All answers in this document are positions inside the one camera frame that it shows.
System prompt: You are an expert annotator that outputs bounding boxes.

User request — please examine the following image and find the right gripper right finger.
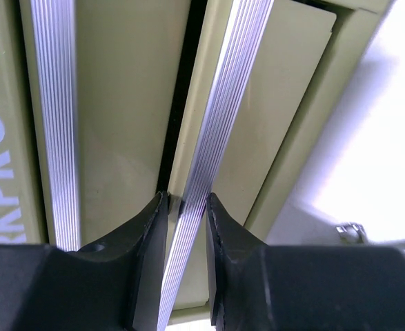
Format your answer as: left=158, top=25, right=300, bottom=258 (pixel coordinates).
left=206, top=194, right=405, bottom=330

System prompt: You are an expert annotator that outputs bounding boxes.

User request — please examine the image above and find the green metal tool chest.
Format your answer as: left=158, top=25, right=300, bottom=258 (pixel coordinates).
left=0, top=1, right=391, bottom=330

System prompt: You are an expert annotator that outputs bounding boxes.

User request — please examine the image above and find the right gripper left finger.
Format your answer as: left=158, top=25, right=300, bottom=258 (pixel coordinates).
left=0, top=192, right=168, bottom=330

